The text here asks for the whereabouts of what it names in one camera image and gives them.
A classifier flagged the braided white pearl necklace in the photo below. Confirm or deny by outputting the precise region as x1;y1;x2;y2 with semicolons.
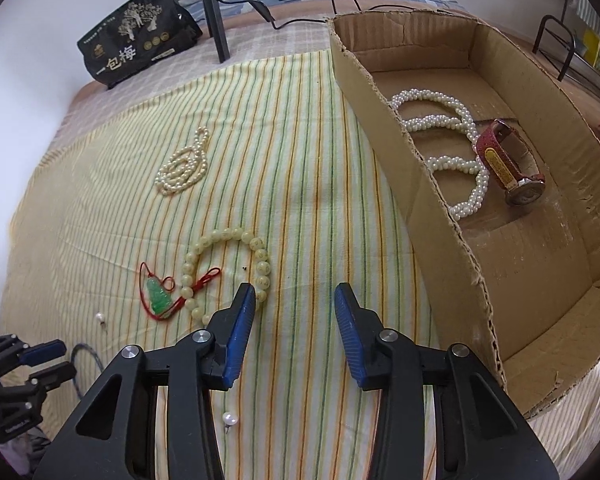
389;88;491;221

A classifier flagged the red strap wristwatch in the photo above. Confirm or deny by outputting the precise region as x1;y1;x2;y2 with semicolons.
472;119;547;207

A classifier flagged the beige checked blanket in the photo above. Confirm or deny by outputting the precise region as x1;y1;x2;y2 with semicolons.
67;12;341;128

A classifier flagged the black tripod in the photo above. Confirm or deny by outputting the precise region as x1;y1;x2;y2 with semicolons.
177;0;271;64

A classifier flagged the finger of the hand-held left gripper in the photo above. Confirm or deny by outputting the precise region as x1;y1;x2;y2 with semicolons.
0;334;67;383
0;361;78;411

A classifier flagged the black power cable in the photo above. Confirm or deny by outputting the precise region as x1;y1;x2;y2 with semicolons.
260;0;431;31

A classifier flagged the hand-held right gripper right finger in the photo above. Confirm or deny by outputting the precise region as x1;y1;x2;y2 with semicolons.
333;282;561;480

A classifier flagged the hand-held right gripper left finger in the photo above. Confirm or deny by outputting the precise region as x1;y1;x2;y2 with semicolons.
32;282;257;480

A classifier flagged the yellow striped cloth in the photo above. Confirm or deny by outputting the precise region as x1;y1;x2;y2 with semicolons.
0;50;600;480

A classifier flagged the cardboard box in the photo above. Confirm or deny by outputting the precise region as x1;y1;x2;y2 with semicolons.
326;7;600;421

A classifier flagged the green pendant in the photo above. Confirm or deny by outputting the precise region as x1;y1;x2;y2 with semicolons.
140;261;222;321

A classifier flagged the thin teal bangle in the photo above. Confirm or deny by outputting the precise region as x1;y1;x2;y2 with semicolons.
70;342;104;401

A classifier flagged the small cream pearl necklace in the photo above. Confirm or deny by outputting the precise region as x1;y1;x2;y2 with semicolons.
155;127;211;196

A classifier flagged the black snack bag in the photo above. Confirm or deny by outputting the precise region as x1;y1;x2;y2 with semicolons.
76;0;204;91

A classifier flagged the black metal clothes rack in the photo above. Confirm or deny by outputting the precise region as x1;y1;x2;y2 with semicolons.
532;0;600;106

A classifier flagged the pale jade bead bracelet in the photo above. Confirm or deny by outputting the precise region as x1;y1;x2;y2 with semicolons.
180;227;272;328

